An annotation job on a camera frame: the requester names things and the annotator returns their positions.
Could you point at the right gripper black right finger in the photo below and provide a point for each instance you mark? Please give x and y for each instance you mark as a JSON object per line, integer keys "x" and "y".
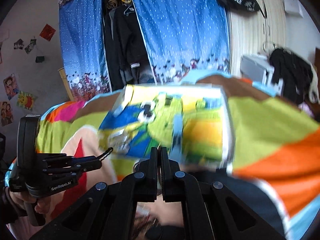
{"x": 177, "y": 186}

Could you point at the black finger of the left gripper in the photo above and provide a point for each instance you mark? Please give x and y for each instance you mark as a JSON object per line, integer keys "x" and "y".
{"x": 105, "y": 154}

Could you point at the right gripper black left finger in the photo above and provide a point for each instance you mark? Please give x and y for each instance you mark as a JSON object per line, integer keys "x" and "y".
{"x": 141, "y": 186}

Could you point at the person's left hand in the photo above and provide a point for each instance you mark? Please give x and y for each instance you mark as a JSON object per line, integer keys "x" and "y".
{"x": 18, "y": 200}

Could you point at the silver cartoon tray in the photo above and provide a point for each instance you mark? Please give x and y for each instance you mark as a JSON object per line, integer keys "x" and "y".
{"x": 192, "y": 122}

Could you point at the dark hanging clothes in wardrobe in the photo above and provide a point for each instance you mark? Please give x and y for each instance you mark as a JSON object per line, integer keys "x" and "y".
{"x": 126, "y": 55}

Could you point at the colourful cartoon bedspread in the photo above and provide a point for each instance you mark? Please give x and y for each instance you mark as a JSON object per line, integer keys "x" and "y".
{"x": 269, "y": 191}

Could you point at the blue dotted fabric wardrobe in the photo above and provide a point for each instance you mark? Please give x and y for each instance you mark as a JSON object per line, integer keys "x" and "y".
{"x": 179, "y": 36}

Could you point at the white bedside cabinet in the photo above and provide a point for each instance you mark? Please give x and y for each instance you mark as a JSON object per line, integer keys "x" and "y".
{"x": 256, "y": 68}

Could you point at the pile of black clothes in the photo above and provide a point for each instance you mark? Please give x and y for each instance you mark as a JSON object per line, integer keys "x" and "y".
{"x": 299, "y": 77}

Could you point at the beige wooden wardrobe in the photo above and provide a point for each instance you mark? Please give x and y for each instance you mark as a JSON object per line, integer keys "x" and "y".
{"x": 251, "y": 33}

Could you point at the white paper bag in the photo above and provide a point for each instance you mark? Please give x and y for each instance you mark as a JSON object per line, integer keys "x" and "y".
{"x": 293, "y": 7}

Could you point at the yellow sun wall sticker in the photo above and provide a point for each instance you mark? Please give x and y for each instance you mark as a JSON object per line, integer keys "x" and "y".
{"x": 25, "y": 100}

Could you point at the cartoon character wall poster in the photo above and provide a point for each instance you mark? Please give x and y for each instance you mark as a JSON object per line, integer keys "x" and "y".
{"x": 10, "y": 86}

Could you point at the red diamond wall decoration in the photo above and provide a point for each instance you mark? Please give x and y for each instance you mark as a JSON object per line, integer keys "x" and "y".
{"x": 47, "y": 32}

